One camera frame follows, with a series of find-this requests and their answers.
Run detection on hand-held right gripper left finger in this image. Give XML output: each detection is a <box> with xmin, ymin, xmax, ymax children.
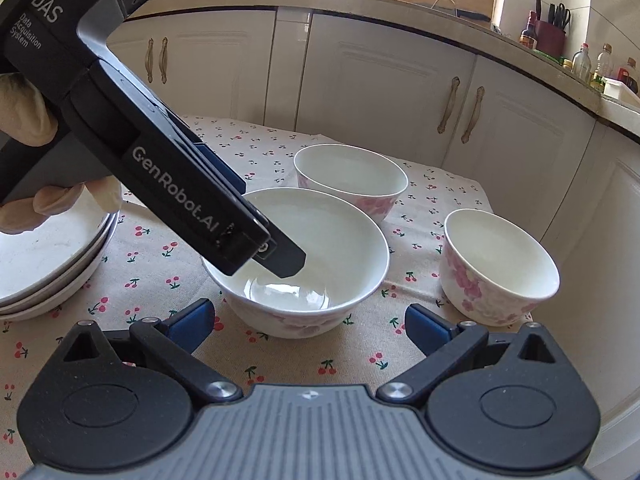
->
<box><xmin>62</xmin><ymin>298</ymin><xmax>244</xmax><ymax>403</ymax></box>

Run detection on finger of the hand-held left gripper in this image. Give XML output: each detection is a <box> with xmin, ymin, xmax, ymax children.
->
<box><xmin>192</xmin><ymin>141</ymin><xmax>247</xmax><ymax>197</ymax></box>
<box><xmin>252</xmin><ymin>224</ymin><xmax>307</xmax><ymax>279</ymax></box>

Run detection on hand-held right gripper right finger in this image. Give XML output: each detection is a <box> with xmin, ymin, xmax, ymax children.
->
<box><xmin>376</xmin><ymin>304</ymin><xmax>558</xmax><ymax>403</ymax></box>

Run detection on white bowl pink flowers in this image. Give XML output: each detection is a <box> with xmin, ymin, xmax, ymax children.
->
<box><xmin>293</xmin><ymin>144</ymin><xmax>409</xmax><ymax>231</ymax></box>
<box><xmin>201</xmin><ymin>187</ymin><xmax>390</xmax><ymax>339</ymax></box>
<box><xmin>440</xmin><ymin>208</ymin><xmax>560</xmax><ymax>328</ymax></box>

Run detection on white floral plate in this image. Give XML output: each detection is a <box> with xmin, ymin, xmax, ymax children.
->
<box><xmin>0</xmin><ymin>212</ymin><xmax>117</xmax><ymax>309</ymax></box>
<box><xmin>0</xmin><ymin>212</ymin><xmax>122</xmax><ymax>323</ymax></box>
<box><xmin>0</xmin><ymin>185</ymin><xmax>112</xmax><ymax>297</ymax></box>

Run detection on person's left hand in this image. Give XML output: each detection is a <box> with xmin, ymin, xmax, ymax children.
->
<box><xmin>0</xmin><ymin>72</ymin><xmax>124</xmax><ymax>236</ymax></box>

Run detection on cherry print tablecloth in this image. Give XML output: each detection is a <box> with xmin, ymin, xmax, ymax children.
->
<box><xmin>0</xmin><ymin>112</ymin><xmax>536</xmax><ymax>476</ymax></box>

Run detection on white cabinet door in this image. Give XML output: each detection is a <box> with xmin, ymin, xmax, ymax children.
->
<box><xmin>107</xmin><ymin>22</ymin><xmax>157</xmax><ymax>116</ymax></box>
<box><xmin>440</xmin><ymin>55</ymin><xmax>597</xmax><ymax>226</ymax></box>
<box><xmin>295</xmin><ymin>12</ymin><xmax>477</xmax><ymax>161</ymax></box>
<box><xmin>154</xmin><ymin>7</ymin><xmax>277</xmax><ymax>126</ymax></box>
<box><xmin>540</xmin><ymin>125</ymin><xmax>640</xmax><ymax>411</ymax></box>

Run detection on black cleaver knife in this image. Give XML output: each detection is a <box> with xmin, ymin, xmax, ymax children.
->
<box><xmin>452</xmin><ymin>7</ymin><xmax>493</xmax><ymax>28</ymax></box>

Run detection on white plastic container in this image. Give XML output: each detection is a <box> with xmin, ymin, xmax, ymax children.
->
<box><xmin>602</xmin><ymin>77</ymin><xmax>640</xmax><ymax>108</ymax></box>

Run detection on clear oil bottle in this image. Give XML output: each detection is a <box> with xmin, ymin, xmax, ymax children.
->
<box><xmin>571</xmin><ymin>42</ymin><xmax>592</xmax><ymax>82</ymax></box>

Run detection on dark red knife block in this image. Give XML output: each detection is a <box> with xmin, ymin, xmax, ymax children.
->
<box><xmin>534</xmin><ymin>0</ymin><xmax>572</xmax><ymax>58</ymax></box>

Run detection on dark soy sauce bottle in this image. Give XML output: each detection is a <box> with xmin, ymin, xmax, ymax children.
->
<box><xmin>519</xmin><ymin>10</ymin><xmax>538</xmax><ymax>51</ymax></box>

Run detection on clear condiment bottle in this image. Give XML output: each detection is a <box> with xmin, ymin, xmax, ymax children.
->
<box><xmin>590</xmin><ymin>43</ymin><xmax>615</xmax><ymax>92</ymax></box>

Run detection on dark red condiment bottle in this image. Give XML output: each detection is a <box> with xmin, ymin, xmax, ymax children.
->
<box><xmin>617</xmin><ymin>57</ymin><xmax>640</xmax><ymax>93</ymax></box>

